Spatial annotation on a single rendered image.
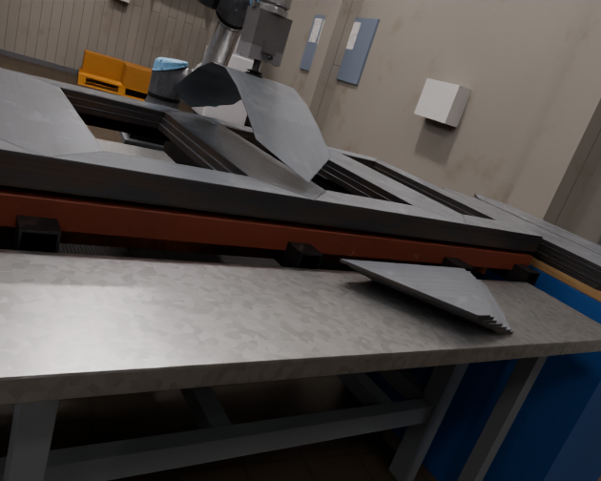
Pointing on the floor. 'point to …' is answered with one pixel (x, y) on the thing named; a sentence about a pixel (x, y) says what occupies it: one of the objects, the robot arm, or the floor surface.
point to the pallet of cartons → (114, 74)
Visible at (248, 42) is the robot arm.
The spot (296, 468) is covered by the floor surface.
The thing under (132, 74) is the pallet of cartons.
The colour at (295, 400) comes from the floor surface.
